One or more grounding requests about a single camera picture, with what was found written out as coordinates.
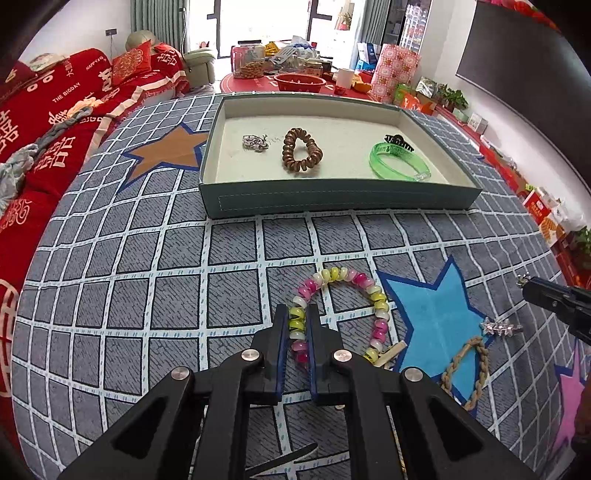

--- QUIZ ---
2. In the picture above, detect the red plastic colander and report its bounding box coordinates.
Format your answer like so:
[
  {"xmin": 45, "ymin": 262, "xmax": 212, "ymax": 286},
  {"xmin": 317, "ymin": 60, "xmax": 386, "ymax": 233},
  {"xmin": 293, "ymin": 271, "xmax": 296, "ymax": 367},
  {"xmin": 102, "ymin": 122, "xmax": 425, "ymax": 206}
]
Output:
[{"xmin": 274, "ymin": 73, "xmax": 325, "ymax": 94}]

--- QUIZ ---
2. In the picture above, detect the gold metal hair clip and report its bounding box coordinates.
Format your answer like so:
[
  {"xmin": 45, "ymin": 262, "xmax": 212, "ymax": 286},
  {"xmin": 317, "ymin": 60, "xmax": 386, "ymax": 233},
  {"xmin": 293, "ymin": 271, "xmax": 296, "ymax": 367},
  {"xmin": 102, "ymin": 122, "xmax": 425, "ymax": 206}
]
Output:
[{"xmin": 374, "ymin": 341, "xmax": 407, "ymax": 368}]

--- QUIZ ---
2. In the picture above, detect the green translucent bangle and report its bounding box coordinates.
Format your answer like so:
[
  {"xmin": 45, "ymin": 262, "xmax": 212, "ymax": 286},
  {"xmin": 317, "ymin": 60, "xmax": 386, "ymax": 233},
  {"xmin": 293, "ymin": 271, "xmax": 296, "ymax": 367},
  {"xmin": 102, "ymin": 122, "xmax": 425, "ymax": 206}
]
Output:
[{"xmin": 369, "ymin": 142, "xmax": 432, "ymax": 182}]

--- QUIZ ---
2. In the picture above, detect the silver heart pendant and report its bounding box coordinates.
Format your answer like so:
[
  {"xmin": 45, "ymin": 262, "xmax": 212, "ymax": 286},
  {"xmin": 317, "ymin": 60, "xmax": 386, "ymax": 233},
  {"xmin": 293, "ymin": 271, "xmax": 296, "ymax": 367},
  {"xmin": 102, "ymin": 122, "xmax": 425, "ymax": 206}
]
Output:
[{"xmin": 242, "ymin": 134, "xmax": 269, "ymax": 153}]

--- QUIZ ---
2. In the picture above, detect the green curtain left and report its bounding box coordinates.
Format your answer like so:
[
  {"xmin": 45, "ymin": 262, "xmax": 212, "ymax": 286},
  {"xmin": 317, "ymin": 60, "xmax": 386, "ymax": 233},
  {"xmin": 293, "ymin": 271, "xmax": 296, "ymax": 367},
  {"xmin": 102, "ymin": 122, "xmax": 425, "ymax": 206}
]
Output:
[{"xmin": 130, "ymin": 0, "xmax": 188, "ymax": 53}]

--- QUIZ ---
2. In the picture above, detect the brown braided bracelet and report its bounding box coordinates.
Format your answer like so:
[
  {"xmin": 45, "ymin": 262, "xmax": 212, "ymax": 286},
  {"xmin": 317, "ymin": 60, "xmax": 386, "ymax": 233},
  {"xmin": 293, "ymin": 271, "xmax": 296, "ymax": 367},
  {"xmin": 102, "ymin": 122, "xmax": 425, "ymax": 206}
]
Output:
[{"xmin": 440, "ymin": 335, "xmax": 490, "ymax": 412}]

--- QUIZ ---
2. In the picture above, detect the grey blue blanket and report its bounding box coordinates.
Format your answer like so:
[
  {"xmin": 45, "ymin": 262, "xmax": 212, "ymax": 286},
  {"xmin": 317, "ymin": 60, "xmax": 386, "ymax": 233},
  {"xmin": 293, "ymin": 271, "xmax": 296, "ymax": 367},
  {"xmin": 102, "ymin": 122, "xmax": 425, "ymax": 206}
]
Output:
[{"xmin": 0, "ymin": 105, "xmax": 93, "ymax": 215}]

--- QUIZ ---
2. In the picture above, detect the dark green jewelry tray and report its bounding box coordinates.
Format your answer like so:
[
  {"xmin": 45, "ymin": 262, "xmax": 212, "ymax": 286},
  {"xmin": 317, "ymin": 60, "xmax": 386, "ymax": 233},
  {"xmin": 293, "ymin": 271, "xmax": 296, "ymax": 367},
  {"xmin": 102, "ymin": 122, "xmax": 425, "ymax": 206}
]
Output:
[{"xmin": 199, "ymin": 93, "xmax": 482, "ymax": 219}]

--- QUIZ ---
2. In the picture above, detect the beige green armchair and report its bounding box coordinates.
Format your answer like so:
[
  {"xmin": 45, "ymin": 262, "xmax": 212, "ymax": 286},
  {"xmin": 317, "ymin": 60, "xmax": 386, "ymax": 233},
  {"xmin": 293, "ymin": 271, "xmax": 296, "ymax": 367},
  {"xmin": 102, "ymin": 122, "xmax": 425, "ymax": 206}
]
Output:
[{"xmin": 125, "ymin": 30, "xmax": 217, "ymax": 90}]

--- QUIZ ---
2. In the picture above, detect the red round coffee table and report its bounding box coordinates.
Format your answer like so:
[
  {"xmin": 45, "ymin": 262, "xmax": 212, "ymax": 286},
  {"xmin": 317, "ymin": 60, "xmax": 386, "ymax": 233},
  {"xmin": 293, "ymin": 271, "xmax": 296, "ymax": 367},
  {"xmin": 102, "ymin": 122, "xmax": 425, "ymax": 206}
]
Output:
[{"xmin": 219, "ymin": 73, "xmax": 370, "ymax": 101}]

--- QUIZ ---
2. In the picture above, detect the brown spiral hair tie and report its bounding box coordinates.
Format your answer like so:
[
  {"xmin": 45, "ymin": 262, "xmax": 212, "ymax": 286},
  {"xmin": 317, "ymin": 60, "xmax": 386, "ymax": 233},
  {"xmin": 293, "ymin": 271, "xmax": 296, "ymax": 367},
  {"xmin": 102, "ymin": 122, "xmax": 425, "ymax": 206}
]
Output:
[{"xmin": 281, "ymin": 126, "xmax": 325, "ymax": 174}]

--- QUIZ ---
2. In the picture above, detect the pink floral wrapped box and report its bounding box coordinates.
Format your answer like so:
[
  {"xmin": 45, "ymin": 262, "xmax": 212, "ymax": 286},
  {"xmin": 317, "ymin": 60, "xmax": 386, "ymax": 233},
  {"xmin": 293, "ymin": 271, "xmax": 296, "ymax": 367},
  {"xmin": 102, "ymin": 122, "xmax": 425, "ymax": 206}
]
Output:
[{"xmin": 369, "ymin": 44, "xmax": 421, "ymax": 104}]

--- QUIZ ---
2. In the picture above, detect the black television screen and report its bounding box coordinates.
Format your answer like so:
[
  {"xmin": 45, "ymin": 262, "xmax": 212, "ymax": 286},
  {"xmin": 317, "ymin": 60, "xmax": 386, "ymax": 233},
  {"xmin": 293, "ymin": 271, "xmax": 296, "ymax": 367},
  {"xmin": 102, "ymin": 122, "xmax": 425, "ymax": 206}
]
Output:
[{"xmin": 457, "ymin": 1, "xmax": 590, "ymax": 184}]

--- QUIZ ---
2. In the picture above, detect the white mug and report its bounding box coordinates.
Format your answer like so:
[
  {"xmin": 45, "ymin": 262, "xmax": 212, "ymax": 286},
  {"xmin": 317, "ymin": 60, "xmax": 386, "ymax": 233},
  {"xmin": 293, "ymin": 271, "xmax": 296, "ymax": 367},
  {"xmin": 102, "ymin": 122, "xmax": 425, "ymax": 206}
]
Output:
[{"xmin": 335, "ymin": 68, "xmax": 355, "ymax": 89}]

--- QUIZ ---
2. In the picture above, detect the clear snack jar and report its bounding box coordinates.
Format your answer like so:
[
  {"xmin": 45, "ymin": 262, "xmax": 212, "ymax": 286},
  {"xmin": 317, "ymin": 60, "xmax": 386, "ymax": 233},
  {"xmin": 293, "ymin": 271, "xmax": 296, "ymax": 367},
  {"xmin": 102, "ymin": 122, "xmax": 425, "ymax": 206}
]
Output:
[{"xmin": 230, "ymin": 41, "xmax": 266, "ymax": 80}]

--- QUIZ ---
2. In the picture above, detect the red square cushion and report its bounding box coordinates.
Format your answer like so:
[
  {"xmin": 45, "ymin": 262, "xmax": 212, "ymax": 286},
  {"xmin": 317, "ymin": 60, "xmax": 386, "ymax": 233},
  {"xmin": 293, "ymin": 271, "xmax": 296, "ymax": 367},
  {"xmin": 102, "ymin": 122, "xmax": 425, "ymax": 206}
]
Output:
[{"xmin": 111, "ymin": 41, "xmax": 151, "ymax": 87}]

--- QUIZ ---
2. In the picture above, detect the red sofa cover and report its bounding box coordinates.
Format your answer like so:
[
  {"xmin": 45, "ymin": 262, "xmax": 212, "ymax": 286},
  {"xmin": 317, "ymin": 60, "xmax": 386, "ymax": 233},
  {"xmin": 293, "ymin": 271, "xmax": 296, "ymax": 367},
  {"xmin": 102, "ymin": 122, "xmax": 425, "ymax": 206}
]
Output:
[{"xmin": 1, "ymin": 41, "xmax": 189, "ymax": 446}]

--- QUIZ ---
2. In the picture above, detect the pink yellow beaded bracelet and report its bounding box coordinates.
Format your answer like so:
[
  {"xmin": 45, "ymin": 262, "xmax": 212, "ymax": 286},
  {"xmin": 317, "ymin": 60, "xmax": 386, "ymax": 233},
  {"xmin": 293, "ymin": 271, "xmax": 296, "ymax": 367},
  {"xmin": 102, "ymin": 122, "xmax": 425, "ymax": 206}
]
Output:
[{"xmin": 288, "ymin": 266, "xmax": 392, "ymax": 365}]

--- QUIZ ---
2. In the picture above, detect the green potted plant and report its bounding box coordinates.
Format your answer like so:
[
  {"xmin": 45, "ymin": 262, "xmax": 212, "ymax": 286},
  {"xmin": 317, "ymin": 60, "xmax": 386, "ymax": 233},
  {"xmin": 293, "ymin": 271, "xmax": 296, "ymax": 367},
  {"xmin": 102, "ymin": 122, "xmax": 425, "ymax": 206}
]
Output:
[{"xmin": 437, "ymin": 84, "xmax": 469, "ymax": 112}]

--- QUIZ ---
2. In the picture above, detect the silver star hair clip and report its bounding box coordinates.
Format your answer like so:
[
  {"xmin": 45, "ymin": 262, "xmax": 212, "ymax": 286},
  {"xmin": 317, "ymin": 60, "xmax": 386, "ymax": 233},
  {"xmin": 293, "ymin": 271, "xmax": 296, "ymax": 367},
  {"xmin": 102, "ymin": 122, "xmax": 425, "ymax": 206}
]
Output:
[{"xmin": 480, "ymin": 318, "xmax": 523, "ymax": 337}]

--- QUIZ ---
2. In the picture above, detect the grey checked star tablecloth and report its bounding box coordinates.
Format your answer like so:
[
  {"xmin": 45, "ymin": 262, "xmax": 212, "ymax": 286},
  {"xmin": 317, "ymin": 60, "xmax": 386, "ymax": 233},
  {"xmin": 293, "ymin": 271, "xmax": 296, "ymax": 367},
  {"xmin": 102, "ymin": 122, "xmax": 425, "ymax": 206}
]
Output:
[{"xmin": 12, "ymin": 95, "xmax": 590, "ymax": 479}]

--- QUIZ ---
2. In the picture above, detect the black hair claw clip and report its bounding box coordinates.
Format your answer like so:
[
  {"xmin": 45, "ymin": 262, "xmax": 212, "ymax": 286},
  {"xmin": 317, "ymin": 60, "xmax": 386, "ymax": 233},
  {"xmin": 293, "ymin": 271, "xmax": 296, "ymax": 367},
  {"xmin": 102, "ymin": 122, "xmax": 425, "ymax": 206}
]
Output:
[{"xmin": 385, "ymin": 134, "xmax": 414, "ymax": 152}]

